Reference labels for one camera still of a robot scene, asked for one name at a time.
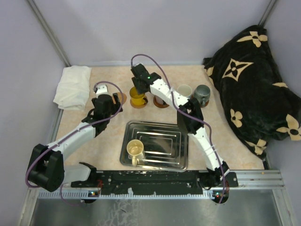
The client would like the woven rattan coaster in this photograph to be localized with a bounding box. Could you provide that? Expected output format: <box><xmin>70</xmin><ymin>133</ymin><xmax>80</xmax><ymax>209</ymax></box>
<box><xmin>130</xmin><ymin>100</ymin><xmax>147</xmax><ymax>109</ymax></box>
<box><xmin>117</xmin><ymin>92</ymin><xmax>127</xmax><ymax>104</ymax></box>

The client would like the yellow glass cup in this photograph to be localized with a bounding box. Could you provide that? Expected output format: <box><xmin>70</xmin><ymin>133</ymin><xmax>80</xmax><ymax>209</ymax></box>
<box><xmin>129</xmin><ymin>87</ymin><xmax>148</xmax><ymax>105</ymax></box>

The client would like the dark wooden coaster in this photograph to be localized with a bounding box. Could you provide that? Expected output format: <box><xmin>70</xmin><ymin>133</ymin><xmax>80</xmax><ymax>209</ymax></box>
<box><xmin>153</xmin><ymin>96</ymin><xmax>169</xmax><ymax>108</ymax></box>
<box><xmin>191</xmin><ymin>95</ymin><xmax>209</xmax><ymax>108</ymax></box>

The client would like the white mug blue handle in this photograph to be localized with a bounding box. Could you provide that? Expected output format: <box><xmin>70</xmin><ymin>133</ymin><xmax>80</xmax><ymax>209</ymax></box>
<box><xmin>177</xmin><ymin>84</ymin><xmax>192</xmax><ymax>98</ymax></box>

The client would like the cream ceramic mug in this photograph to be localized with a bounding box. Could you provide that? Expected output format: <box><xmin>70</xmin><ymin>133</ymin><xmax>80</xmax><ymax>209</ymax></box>
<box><xmin>127</xmin><ymin>139</ymin><xmax>145</xmax><ymax>167</ymax></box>

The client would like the grey ceramic mug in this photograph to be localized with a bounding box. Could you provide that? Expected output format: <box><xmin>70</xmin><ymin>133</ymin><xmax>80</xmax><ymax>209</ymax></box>
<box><xmin>192</xmin><ymin>85</ymin><xmax>211</xmax><ymax>99</ymax></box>

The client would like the purple ceramic mug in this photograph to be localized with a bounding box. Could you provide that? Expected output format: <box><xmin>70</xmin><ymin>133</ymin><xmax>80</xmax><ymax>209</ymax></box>
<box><xmin>155</xmin><ymin>96</ymin><xmax>164</xmax><ymax>105</ymax></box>

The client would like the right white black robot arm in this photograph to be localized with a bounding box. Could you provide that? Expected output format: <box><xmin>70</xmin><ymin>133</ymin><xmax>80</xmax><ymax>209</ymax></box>
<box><xmin>131</xmin><ymin>64</ymin><xmax>230</xmax><ymax>186</ymax></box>

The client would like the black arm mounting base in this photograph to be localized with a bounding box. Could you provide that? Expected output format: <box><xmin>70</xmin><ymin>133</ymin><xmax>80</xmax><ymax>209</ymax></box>
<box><xmin>71</xmin><ymin>167</ymin><xmax>223</xmax><ymax>195</ymax></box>

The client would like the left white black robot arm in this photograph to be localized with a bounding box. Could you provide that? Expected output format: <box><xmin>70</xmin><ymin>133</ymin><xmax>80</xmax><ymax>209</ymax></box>
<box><xmin>25</xmin><ymin>93</ymin><xmax>122</xmax><ymax>192</ymax></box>

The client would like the white folded towel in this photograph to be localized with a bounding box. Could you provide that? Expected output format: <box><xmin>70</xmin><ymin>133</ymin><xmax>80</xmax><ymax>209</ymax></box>
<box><xmin>53</xmin><ymin>65</ymin><xmax>92</xmax><ymax>111</ymax></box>

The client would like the stainless steel tray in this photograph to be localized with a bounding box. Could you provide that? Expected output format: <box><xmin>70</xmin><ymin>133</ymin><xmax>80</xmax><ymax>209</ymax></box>
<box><xmin>119</xmin><ymin>121</ymin><xmax>189</xmax><ymax>172</ymax></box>

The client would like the black floral blanket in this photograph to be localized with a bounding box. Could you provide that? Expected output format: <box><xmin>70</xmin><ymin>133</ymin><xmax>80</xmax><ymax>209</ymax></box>
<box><xmin>203</xmin><ymin>25</ymin><xmax>301</xmax><ymax>159</ymax></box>

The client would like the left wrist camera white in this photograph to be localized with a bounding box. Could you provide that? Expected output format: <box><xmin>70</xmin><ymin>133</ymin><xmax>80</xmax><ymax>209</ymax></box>
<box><xmin>94</xmin><ymin>83</ymin><xmax>109</xmax><ymax>97</ymax></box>

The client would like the aluminium frame rail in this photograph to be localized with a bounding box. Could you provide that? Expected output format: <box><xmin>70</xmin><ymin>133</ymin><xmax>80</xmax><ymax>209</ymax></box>
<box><xmin>31</xmin><ymin>170</ymin><xmax>284</xmax><ymax>203</ymax></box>

